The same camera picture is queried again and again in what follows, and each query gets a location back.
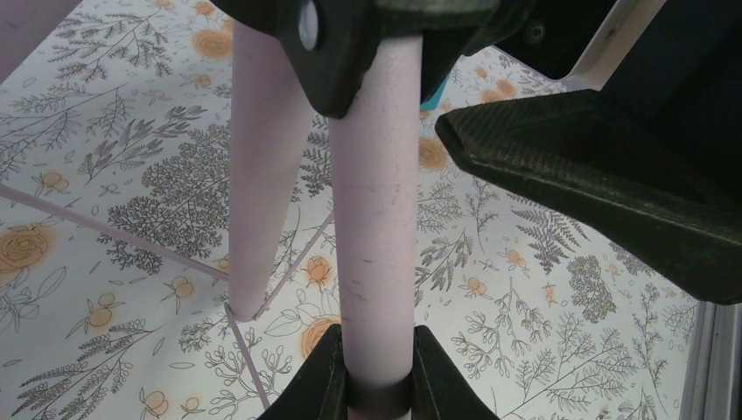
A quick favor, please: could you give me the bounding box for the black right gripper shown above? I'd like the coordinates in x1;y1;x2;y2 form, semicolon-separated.
435;1;741;305

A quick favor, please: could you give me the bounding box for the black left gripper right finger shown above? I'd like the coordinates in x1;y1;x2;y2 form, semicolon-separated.
411;325;498;420

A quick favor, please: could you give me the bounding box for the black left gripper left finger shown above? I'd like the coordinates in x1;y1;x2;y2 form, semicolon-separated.
259;324;347;420

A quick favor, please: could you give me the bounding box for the white tripod music stand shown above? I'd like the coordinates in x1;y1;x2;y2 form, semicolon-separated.
0;0;506;420

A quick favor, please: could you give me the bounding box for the blue metronome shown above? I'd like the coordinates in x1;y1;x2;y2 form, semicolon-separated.
420;79;448;111

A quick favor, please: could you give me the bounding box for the floral patterned table mat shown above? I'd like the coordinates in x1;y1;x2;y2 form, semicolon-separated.
1;1;698;419

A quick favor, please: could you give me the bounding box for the aluminium front rail frame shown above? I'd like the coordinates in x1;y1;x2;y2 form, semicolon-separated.
679;302;741;420

